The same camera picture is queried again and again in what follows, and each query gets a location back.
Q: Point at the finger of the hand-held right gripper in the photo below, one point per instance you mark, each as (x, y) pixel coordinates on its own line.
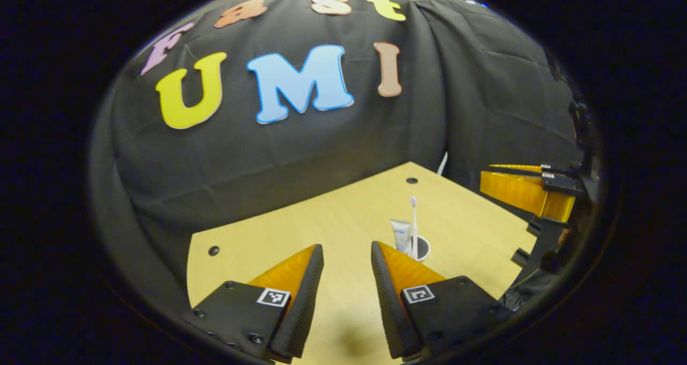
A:
(520, 193)
(536, 168)

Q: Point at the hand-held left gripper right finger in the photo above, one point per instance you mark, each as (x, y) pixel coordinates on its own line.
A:
(384, 300)

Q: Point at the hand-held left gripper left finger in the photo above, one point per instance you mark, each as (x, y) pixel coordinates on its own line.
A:
(306, 300)

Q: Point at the white cup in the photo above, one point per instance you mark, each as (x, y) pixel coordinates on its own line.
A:
(424, 252)

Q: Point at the white toothpaste tube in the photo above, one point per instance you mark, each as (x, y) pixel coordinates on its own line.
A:
(401, 233)

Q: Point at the white toothbrush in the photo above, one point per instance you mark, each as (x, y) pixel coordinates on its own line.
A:
(414, 220)

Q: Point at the light wooden desktop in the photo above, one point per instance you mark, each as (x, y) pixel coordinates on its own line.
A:
(333, 214)

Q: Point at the black backdrop cloth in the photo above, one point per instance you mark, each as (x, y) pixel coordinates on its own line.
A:
(322, 150)

